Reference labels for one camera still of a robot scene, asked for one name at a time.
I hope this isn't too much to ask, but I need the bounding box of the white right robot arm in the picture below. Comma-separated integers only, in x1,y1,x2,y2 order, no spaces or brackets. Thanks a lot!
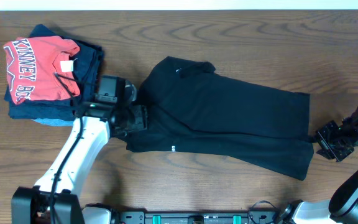
273,105,358,223

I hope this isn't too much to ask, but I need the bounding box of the black t-shirt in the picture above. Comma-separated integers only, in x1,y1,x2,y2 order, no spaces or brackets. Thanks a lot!
124,57,314,180

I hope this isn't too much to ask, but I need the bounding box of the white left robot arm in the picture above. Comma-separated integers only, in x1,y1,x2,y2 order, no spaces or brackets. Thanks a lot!
11,103,148,223

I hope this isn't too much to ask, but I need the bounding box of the folded light blue garment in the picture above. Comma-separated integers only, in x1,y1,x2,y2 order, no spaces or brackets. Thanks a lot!
34,118,73,126

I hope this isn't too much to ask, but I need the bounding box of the folded navy t-shirt stack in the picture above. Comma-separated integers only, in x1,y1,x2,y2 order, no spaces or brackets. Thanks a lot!
4,24,104,121

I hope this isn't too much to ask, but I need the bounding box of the black base cable loop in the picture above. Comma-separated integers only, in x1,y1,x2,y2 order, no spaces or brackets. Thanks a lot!
248,200,280,223

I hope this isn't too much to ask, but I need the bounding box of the folded red printed t-shirt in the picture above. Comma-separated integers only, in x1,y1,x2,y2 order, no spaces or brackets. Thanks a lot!
3,35,81,105

